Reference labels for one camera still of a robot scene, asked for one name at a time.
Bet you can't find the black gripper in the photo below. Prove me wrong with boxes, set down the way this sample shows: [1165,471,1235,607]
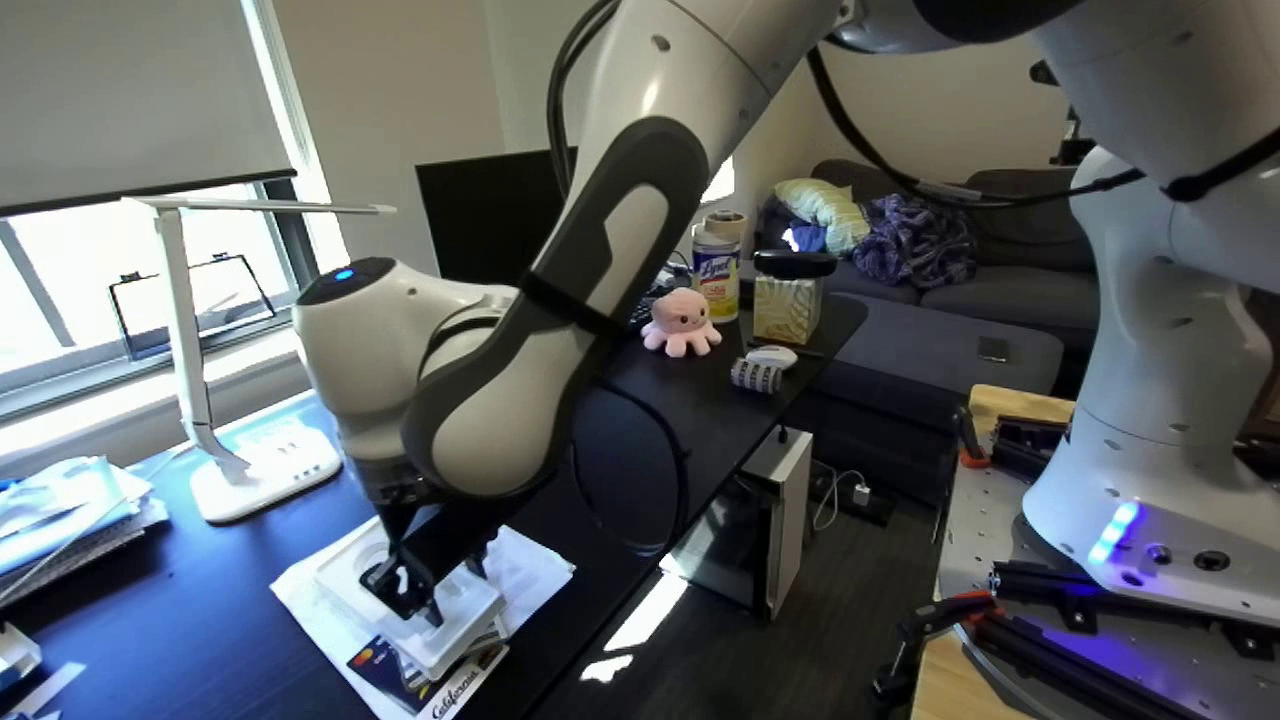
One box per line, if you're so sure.
[357,457,520,633]

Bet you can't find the white plastic packaging tray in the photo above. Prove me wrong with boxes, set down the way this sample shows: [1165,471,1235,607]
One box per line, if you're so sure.
[357,550,513,677]

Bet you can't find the dark bank card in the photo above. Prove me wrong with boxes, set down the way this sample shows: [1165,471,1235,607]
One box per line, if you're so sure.
[342,633,513,720]

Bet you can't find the large white printed paper sheet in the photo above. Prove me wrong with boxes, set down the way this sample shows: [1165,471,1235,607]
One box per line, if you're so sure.
[266,517,581,720]

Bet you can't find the stack of envelopes and papers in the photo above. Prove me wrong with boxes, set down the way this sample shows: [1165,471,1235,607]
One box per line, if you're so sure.
[0,453,171,616]

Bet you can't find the white desk lamp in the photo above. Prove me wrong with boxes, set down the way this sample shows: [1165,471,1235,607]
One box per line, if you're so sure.
[117,192,400,529]

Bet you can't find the black computer monitor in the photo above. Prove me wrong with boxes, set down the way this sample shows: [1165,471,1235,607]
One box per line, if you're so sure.
[413,148,581,292]

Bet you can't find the white flat strip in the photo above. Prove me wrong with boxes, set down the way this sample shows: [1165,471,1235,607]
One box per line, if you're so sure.
[0,660,89,720]

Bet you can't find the silver computer tower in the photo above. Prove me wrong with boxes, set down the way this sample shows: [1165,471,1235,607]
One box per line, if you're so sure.
[691,419,815,623]

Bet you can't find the pink octopus plush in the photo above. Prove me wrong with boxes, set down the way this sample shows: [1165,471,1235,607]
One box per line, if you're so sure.
[640,285,728,365]

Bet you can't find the small white box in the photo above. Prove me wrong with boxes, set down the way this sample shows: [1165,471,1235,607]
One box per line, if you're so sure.
[0,620,48,694]

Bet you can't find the grey striped cylinder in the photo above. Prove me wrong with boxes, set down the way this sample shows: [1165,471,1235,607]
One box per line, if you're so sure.
[728,354,792,395]

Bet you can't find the white computer mouse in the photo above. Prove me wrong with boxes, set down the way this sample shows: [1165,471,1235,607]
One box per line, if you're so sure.
[744,341,805,374]

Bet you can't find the wipes canister with white lid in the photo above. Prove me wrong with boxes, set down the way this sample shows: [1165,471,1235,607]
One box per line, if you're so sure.
[688,207,749,329]

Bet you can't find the black power brick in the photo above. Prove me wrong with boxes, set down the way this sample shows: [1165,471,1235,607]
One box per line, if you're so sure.
[807,459,899,529]

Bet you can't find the patterned tissue box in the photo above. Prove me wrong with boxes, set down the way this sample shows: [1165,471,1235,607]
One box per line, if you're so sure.
[749,272,824,352]

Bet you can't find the black oval object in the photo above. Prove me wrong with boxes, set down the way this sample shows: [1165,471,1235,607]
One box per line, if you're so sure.
[751,249,838,285]

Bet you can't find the orange black clamp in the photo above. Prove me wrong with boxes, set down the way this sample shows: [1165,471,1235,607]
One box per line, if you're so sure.
[870,587,1002,702]
[951,406,1070,485]

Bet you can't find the tan wooden board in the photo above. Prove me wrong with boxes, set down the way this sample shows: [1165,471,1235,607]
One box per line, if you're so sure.
[907,623,1033,720]

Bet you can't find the wide white roller blind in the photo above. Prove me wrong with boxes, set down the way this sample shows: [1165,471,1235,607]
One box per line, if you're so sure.
[0,0,294,214]

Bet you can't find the pale fluffy pillow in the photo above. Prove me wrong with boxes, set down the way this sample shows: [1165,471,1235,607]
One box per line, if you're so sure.
[767,175,870,255]

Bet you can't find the metal robot mounting table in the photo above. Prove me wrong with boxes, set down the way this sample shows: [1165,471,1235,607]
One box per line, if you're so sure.
[931,457,1280,720]

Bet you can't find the fabric sofa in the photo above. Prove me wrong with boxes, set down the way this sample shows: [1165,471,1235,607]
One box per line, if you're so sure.
[785,155,1113,510]

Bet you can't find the purple blanket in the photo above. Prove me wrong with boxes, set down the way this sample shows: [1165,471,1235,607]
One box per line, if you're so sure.
[853,189,981,296]

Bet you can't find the wooden block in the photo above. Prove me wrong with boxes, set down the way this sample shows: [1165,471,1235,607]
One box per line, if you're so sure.
[965,380,1078,464]

